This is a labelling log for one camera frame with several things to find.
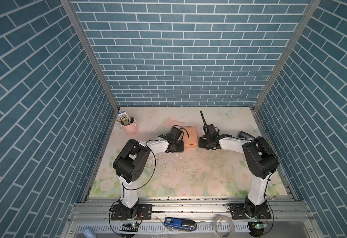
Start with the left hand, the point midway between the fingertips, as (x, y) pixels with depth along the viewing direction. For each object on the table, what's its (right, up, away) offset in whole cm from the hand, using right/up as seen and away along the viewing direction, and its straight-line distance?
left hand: (182, 148), depth 97 cm
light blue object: (-43, -33, -31) cm, 62 cm away
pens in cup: (-36, +18, -5) cm, 41 cm away
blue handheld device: (-1, -29, -30) cm, 42 cm away
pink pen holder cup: (-35, +12, +5) cm, 38 cm away
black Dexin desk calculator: (+43, +8, +5) cm, 45 cm away
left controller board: (-26, -35, -24) cm, 50 cm away
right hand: (+10, +3, +3) cm, 11 cm away
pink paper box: (+6, +4, -2) cm, 8 cm away
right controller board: (+36, -35, -25) cm, 56 cm away
